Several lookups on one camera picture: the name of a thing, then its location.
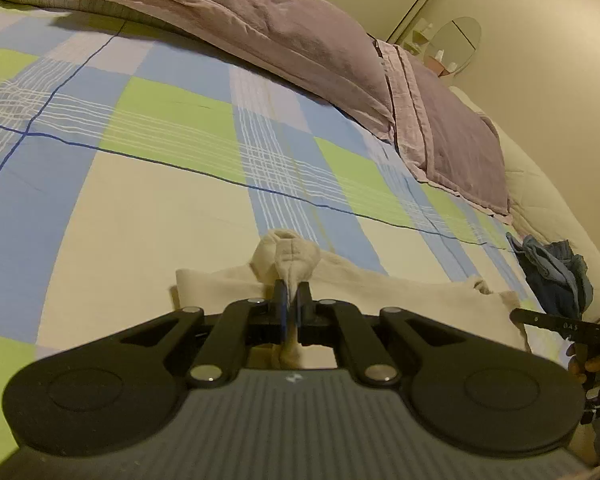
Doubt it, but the cream hooded sweatshirt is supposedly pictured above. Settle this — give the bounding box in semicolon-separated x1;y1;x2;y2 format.
172;229;531;376

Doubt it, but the plain purple pillow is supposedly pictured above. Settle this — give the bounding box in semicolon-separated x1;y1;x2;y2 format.
74;0;397;138

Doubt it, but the white padded bed bolster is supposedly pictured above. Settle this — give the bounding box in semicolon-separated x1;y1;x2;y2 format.
447;85;600;291

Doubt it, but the oval mirror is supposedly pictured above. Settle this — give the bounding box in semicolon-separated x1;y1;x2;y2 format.
426;16;482;75

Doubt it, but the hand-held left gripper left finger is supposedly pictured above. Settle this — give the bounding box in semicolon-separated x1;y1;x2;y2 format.
115;280;290;387

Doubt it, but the person's right hand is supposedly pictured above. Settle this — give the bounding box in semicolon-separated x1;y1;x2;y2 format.
567;342;600;386

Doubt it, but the blue denim garment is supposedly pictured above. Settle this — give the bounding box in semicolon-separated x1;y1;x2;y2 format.
506;232;593;311

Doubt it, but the plaid bed sheet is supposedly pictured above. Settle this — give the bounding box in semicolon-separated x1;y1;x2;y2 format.
0;2;571;461

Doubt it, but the dark navy garment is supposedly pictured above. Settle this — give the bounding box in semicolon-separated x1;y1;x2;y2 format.
527;260;581;317

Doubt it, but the purple pillow with pink border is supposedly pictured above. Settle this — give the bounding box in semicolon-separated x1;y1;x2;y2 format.
376;39;515;225

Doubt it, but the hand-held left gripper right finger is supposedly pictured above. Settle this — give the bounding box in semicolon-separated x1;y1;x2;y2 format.
296;281;461;386

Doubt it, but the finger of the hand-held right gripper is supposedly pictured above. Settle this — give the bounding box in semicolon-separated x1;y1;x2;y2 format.
510;307;588;333

